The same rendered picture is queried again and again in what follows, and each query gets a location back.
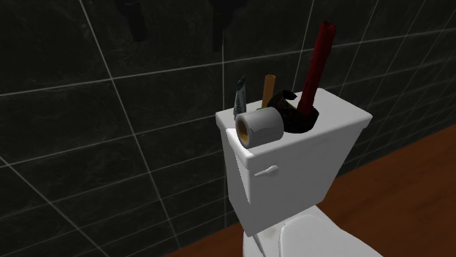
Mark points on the grey toilet paper roll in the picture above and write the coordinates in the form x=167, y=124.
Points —
x=264, y=126

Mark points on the white toilet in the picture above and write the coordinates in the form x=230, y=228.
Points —
x=285, y=192

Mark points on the black wall fixture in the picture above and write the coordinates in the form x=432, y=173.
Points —
x=133, y=17
x=222, y=21

